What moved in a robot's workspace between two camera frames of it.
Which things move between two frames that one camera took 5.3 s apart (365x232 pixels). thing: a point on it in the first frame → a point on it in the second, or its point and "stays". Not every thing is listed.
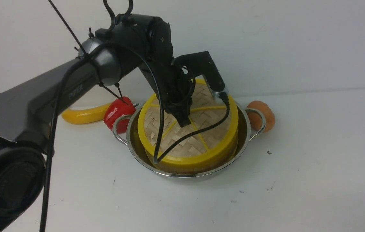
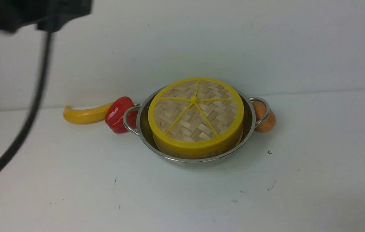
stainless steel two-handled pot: (251, 122) → (136, 120)
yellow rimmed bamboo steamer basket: (216, 164) → (166, 152)
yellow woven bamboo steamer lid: (210, 144) stays
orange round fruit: (255, 119) stays
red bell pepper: (119, 107) stays
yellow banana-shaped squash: (89, 115) stays
